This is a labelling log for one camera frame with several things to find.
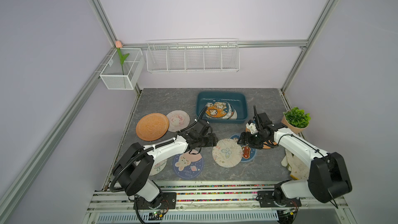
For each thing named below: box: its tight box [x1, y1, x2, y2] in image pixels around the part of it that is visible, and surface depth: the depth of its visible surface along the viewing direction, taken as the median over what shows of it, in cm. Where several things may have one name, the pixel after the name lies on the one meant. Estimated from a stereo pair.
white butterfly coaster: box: [211, 137, 244, 168], surface depth 91 cm
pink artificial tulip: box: [115, 39, 130, 76], surface depth 92 cm
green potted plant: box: [280, 106, 311, 134], surface depth 89 cm
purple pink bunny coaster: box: [173, 150, 205, 180], surface depth 86 cm
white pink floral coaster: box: [149, 158, 168, 176], surface depth 86 cm
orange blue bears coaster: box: [205, 100, 230, 119], surface depth 110 cm
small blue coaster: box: [230, 134, 258, 163], surface depth 91 cm
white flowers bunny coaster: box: [229, 108, 238, 120], surface depth 107 cm
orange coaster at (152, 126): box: [135, 112, 170, 142], surface depth 103 cm
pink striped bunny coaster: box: [165, 109, 191, 133], surface depth 107 cm
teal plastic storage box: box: [196, 90, 249, 123], surface depth 111 cm
